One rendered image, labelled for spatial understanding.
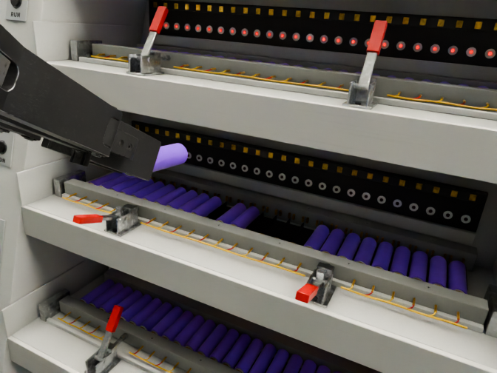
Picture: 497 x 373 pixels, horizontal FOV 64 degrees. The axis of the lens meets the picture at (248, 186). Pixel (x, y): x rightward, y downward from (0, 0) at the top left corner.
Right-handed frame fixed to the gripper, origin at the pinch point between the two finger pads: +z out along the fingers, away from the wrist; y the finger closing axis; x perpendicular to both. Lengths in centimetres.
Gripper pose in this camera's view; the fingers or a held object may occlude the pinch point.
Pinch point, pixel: (106, 143)
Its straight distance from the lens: 28.1
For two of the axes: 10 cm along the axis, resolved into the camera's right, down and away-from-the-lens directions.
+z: 3.4, 1.9, 9.2
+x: 2.8, -9.6, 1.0
